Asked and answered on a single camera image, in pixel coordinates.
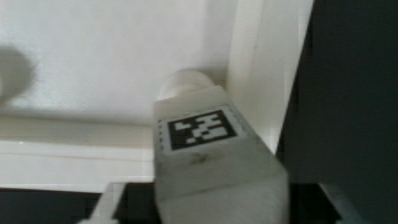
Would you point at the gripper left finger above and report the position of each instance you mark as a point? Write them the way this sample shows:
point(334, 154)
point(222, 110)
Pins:
point(124, 205)

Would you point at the white square tabletop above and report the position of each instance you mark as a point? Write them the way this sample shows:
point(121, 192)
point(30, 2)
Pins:
point(89, 52)

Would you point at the white L-shaped obstacle fence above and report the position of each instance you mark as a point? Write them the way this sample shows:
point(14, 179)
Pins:
point(69, 156)

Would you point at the white table leg with tag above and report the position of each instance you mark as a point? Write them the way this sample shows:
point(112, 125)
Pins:
point(220, 180)

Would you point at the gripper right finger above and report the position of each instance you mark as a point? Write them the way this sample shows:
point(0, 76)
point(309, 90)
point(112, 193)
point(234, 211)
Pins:
point(318, 205)

